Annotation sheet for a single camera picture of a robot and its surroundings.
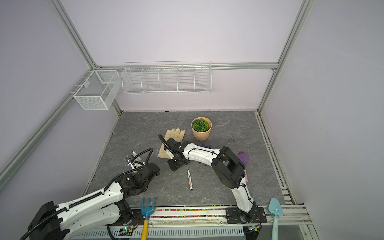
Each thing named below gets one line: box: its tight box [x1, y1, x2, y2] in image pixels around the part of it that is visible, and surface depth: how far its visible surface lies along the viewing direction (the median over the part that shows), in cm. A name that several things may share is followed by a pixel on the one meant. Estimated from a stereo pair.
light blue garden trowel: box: [268, 198, 284, 240], surface depth 75 cm
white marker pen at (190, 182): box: [187, 169, 193, 191], surface depth 86 cm
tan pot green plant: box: [191, 116, 213, 142], surface depth 100 cm
